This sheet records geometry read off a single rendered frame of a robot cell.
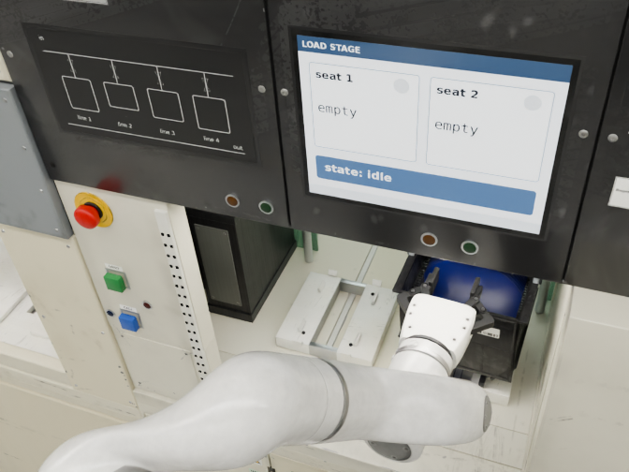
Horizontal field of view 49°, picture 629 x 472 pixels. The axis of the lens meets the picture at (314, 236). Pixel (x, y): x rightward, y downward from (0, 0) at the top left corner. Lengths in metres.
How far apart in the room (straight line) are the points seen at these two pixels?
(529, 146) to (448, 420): 0.33
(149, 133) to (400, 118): 0.35
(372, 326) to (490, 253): 0.65
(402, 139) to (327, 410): 0.31
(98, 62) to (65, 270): 0.47
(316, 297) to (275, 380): 0.90
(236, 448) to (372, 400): 0.21
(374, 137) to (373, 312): 0.75
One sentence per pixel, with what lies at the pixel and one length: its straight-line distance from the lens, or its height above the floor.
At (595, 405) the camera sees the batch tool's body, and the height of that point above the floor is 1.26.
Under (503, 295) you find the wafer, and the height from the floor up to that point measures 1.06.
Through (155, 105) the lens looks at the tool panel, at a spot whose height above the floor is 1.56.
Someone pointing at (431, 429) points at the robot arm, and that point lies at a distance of 0.85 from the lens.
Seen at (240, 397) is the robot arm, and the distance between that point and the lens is 0.62.
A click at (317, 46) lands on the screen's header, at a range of 0.76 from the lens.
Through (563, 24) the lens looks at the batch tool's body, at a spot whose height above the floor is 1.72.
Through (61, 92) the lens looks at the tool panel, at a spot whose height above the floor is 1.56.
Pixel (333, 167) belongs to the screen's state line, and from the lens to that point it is 0.84.
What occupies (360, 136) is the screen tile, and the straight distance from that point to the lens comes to 0.80.
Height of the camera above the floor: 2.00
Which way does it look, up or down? 41 degrees down
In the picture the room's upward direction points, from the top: 5 degrees counter-clockwise
